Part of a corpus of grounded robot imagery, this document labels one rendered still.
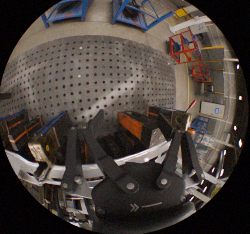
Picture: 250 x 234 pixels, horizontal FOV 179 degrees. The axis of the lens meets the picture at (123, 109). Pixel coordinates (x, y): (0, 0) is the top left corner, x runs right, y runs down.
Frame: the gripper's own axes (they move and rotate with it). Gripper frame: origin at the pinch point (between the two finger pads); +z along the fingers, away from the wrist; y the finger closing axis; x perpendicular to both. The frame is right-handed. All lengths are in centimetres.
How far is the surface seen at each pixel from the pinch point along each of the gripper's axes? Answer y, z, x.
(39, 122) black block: -53, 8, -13
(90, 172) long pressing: -12.4, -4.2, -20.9
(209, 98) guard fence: 628, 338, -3
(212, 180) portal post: 330, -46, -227
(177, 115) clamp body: 29.8, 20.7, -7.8
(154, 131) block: 9.3, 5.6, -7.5
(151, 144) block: 9.0, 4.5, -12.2
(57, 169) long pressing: -23.6, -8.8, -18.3
